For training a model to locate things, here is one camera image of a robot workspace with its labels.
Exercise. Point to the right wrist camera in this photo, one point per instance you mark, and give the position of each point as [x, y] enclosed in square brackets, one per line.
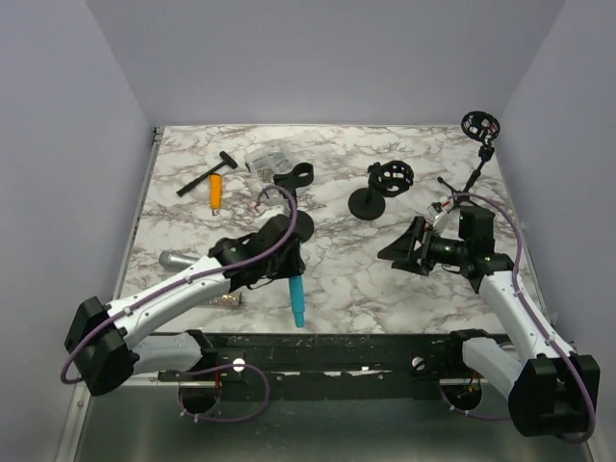
[439, 212]

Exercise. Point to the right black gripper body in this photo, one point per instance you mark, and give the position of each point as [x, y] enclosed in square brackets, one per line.
[446, 250]

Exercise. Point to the black T-handle tool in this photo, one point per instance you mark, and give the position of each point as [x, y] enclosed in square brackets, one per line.
[225, 161]

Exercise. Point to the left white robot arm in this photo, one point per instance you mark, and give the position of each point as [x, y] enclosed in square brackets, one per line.
[110, 342]

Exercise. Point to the glitter handle microphone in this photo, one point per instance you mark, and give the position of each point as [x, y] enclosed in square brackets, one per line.
[225, 301]

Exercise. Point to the tall grey microphone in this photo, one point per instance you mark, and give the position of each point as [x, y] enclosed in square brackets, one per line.
[172, 260]

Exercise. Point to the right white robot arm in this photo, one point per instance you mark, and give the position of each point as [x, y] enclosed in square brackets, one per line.
[549, 388]

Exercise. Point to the clear plastic screw box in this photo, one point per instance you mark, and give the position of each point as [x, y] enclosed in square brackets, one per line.
[273, 158]

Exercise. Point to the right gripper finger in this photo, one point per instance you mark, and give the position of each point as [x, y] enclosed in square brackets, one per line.
[410, 240]
[413, 263]

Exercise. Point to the black round-base mic stand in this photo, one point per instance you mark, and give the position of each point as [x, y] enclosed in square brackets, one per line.
[302, 175]

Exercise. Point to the orange utility knife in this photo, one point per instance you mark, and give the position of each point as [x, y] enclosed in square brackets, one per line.
[216, 189]

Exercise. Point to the blue microphone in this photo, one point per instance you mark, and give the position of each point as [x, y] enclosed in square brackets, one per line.
[297, 300]

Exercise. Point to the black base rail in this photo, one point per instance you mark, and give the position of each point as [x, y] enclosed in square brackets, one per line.
[249, 367]

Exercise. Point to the black shock-mount mic stand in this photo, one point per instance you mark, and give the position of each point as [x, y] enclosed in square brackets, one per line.
[385, 180]

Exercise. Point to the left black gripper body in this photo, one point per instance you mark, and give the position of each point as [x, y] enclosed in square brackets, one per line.
[285, 268]

